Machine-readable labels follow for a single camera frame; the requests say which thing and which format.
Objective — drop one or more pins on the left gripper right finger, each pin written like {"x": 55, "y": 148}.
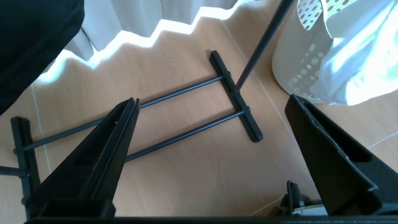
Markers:
{"x": 339, "y": 174}

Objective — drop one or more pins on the beige curtain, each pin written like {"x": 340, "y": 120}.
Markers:
{"x": 140, "y": 15}

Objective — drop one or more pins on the black clothes rack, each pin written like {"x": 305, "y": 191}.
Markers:
{"x": 239, "y": 102}

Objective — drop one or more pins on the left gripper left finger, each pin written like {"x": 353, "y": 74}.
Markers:
{"x": 99, "y": 168}

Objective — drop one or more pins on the black shorts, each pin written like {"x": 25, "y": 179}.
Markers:
{"x": 31, "y": 40}

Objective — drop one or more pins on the white laundry basket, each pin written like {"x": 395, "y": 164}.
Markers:
{"x": 295, "y": 62}

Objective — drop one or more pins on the white garment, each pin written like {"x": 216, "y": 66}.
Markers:
{"x": 363, "y": 62}

